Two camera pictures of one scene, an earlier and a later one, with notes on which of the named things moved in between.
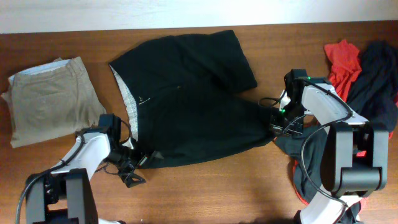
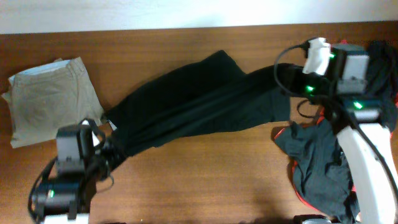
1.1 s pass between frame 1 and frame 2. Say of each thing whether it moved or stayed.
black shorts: moved
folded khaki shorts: stayed
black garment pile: stayed
